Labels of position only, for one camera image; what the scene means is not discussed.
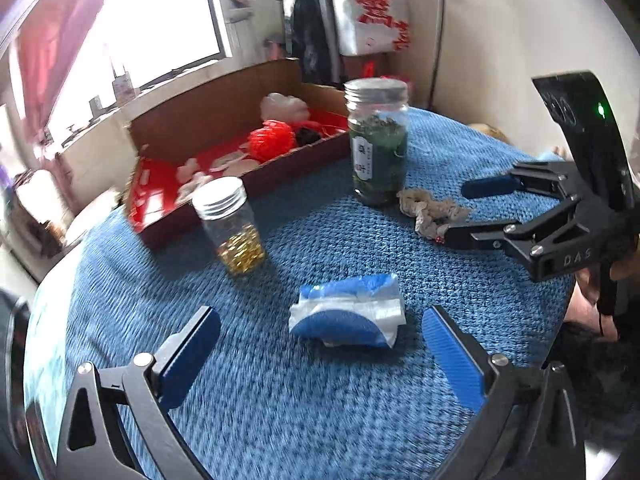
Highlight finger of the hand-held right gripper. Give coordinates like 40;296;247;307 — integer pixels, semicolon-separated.
442;199;591;261
461;160;583;201

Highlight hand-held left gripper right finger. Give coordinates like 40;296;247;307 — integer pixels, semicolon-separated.
421;305;586;480

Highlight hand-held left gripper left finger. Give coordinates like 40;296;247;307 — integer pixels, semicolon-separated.
52;305;222;480

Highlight beige scrunchie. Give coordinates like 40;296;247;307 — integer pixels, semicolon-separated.
397;187;473;238

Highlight blue white tissue pack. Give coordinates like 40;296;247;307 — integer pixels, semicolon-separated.
289;272;405;350

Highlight black fluffy ball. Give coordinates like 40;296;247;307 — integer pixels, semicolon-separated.
292;127;323;148

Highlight red foam net ball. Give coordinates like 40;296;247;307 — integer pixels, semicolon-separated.
248;120;297;163

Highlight brown cardboard box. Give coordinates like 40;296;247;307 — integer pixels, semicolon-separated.
125;57;361;251

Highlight person's right hand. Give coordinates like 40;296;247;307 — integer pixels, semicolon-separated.
575;252;640;311

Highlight large glass jar dark contents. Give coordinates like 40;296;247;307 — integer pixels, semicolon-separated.
344;78;411;206

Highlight small jar with yellow capsules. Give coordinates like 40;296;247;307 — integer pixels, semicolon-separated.
192;176;266;276

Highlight black clothes rack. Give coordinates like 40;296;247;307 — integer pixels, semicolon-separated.
430;0;448;111

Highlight red paper bag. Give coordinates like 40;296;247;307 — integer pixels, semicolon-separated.
127;115;351;226

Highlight white tote bag red print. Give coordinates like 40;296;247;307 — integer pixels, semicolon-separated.
330;0;412;56

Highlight dark jacket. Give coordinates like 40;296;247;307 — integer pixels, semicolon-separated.
282;0;341;86

